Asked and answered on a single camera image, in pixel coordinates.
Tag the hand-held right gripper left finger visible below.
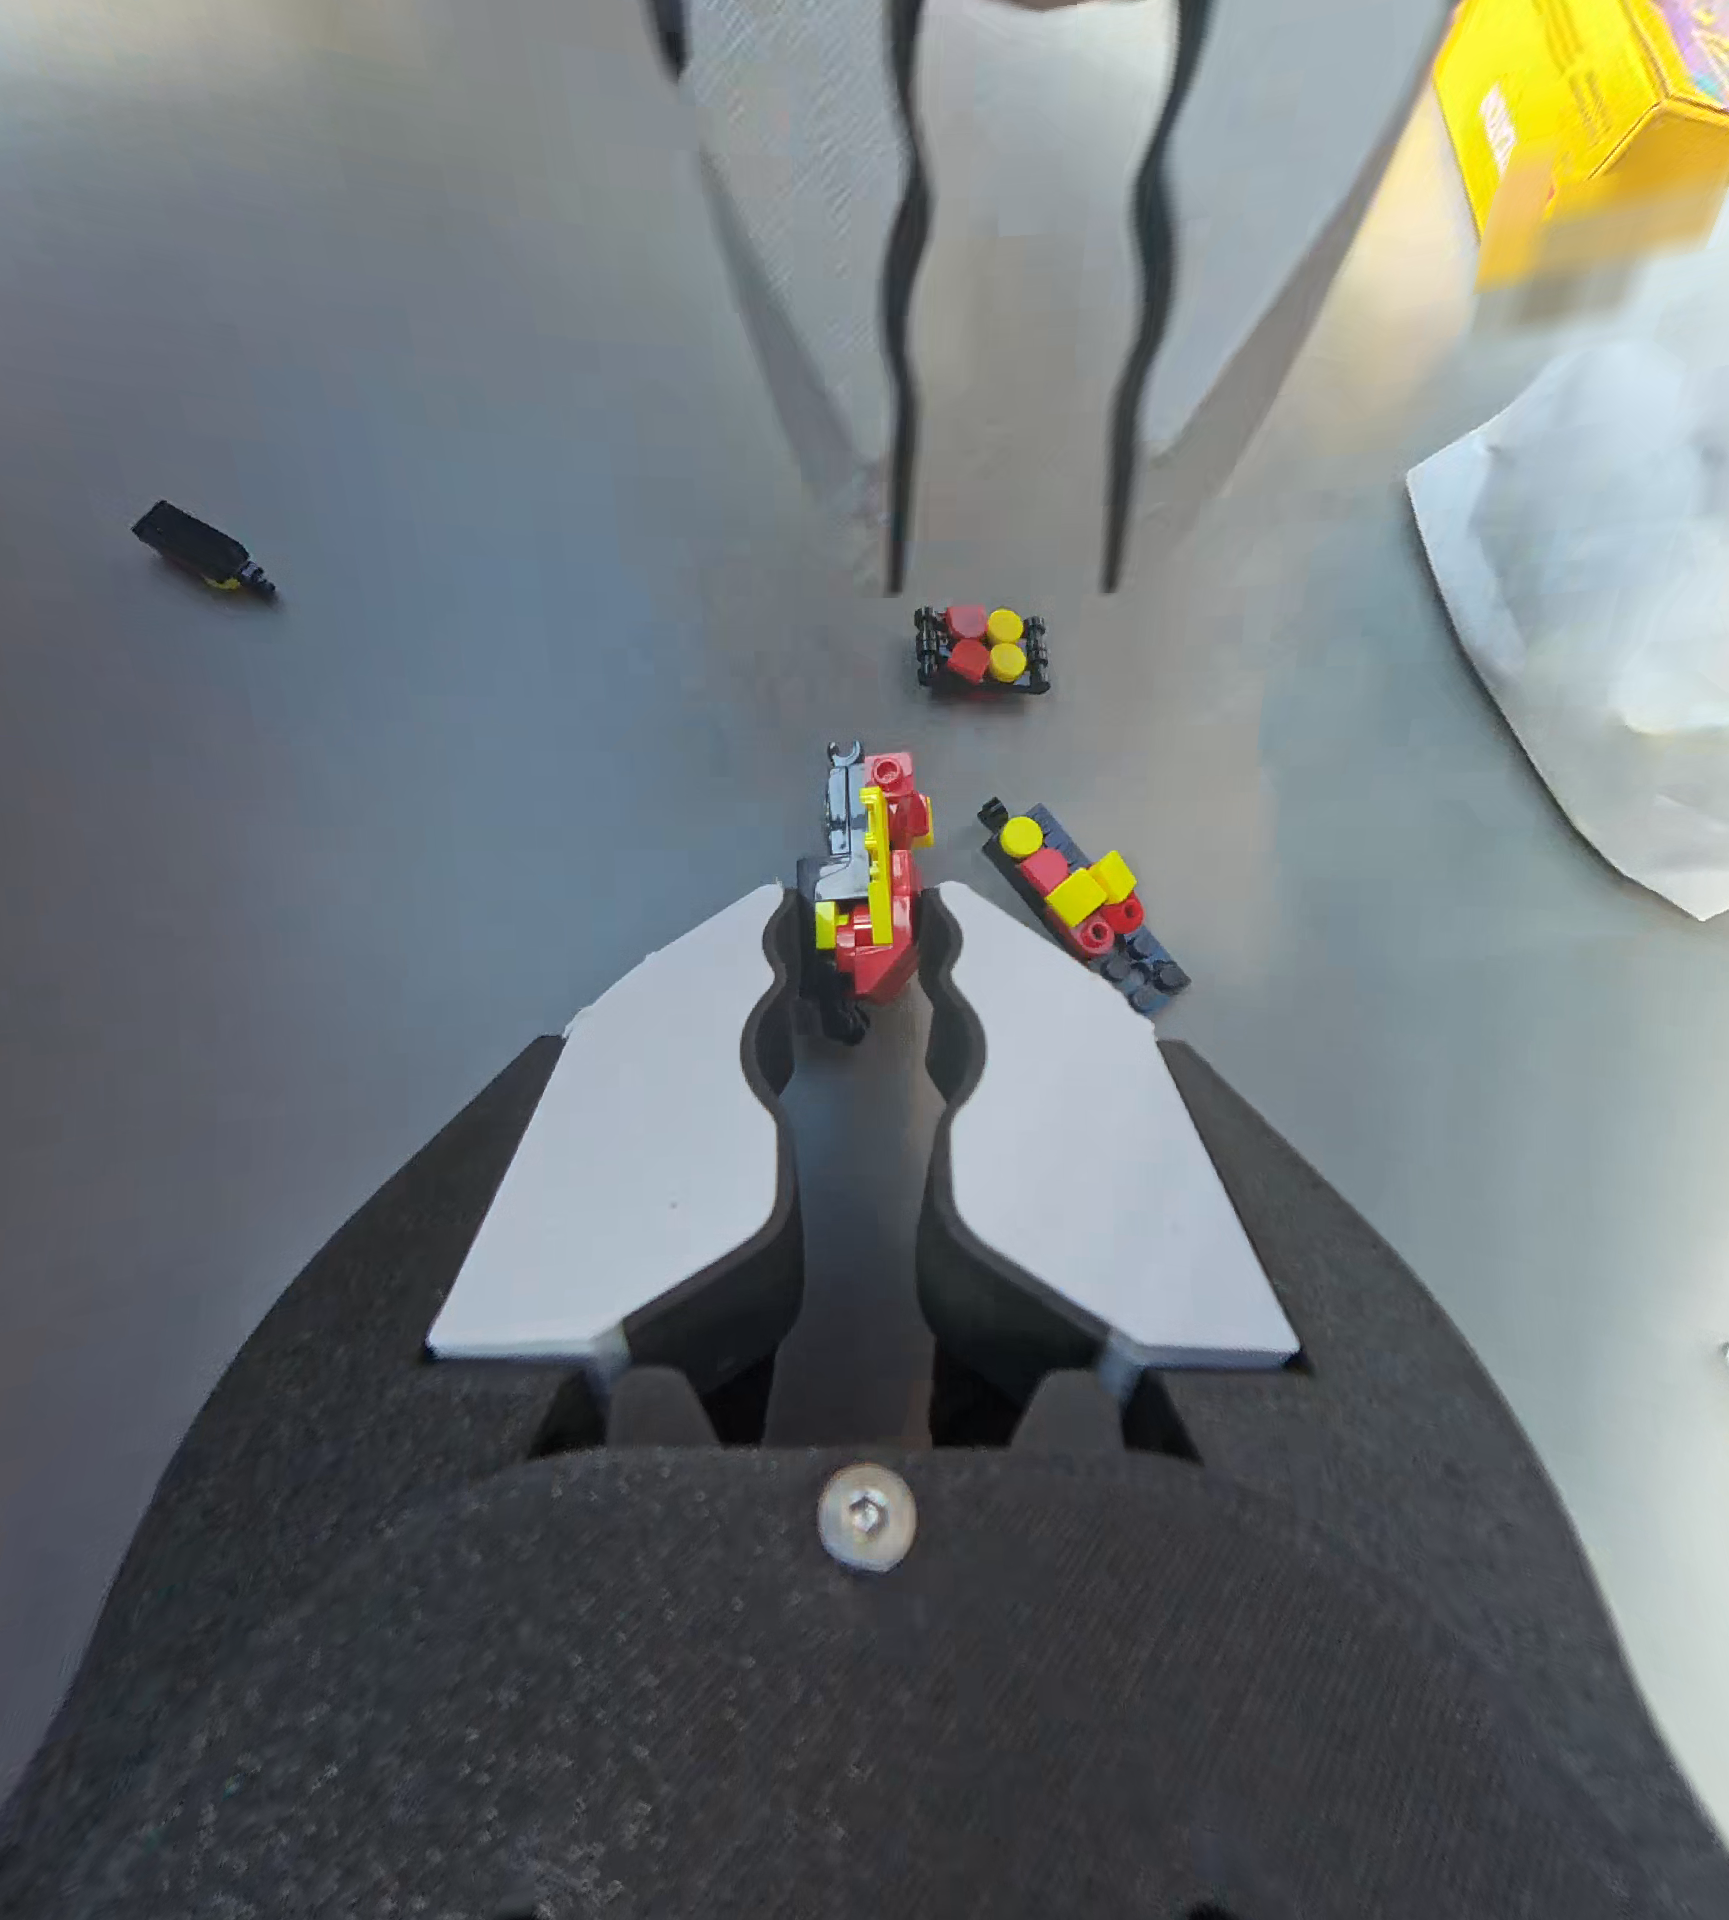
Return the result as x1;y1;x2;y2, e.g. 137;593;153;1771
424;889;802;1370

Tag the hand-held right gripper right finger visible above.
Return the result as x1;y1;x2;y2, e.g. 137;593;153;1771
917;882;1307;1381

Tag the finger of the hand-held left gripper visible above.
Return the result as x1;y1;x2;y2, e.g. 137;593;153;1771
1097;0;1454;601
677;0;939;601

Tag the long black studded lego strip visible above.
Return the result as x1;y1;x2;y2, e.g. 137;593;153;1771
977;785;1199;1011

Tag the black red yellow lego build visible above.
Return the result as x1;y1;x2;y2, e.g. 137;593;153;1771
781;743;945;1050

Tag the black red yellow brick plate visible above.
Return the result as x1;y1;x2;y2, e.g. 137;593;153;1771
911;599;1054;705

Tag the torn printed white paper bag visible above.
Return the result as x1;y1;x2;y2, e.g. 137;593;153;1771
1402;132;1729;927

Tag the colourful cardboard lego box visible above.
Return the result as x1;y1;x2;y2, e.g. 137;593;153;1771
1433;0;1729;291

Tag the black yellow lego slope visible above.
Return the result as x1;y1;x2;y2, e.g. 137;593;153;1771
126;496;284;613

